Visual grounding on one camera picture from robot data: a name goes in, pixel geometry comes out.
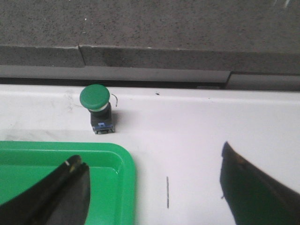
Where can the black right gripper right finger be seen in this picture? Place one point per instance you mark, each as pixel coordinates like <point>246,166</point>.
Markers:
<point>254,197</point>

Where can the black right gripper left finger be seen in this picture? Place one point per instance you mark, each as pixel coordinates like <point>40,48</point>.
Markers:
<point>60,198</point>

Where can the green mushroom push button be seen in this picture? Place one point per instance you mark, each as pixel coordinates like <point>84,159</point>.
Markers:
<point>96,99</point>

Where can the green plastic tray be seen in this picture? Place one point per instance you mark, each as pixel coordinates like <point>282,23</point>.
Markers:
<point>112,175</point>

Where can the grey stone platform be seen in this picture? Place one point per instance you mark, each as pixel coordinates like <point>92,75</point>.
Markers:
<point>230,44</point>

